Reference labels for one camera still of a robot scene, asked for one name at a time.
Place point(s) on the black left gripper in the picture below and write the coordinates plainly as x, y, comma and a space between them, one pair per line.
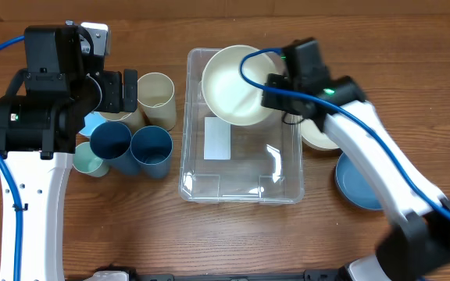
113, 100

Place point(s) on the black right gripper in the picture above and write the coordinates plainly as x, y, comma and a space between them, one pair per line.
273, 99

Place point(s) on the light blue small cup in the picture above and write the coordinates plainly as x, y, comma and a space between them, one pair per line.
91, 122

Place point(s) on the cream bowl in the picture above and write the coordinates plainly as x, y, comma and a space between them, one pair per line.
227, 94
314, 138

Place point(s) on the dark blue bowl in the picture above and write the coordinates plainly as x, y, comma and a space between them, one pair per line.
353, 186

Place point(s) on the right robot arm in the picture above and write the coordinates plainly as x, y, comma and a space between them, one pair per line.
417, 210

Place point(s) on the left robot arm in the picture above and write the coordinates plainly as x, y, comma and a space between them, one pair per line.
41, 113

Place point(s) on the white label in container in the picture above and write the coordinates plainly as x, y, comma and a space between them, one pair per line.
217, 142

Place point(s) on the clear plastic storage container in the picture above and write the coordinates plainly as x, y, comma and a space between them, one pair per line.
266, 159

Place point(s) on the tall beige cup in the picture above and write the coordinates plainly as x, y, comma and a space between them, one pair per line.
133, 120
156, 96

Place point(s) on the tall dark blue cup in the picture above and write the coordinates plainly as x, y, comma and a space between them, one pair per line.
111, 142

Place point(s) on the mint green small cup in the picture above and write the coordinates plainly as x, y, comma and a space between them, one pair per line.
87, 162

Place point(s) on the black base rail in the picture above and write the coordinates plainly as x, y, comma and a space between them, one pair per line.
130, 274

